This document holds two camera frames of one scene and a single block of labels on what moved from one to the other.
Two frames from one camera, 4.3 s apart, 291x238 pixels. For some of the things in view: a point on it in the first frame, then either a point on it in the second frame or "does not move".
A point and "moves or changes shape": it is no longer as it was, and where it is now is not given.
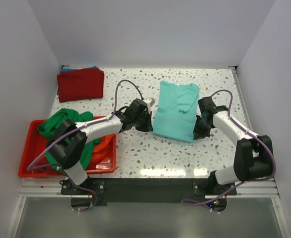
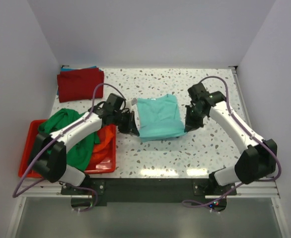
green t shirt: x=46 y=125 does not move
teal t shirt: x=176 y=109 moves or changes shape
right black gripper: x=201 y=126 to x=193 y=118
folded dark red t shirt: x=80 y=84 does not move
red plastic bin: x=32 y=141 does not move
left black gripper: x=147 y=119 to x=128 y=121
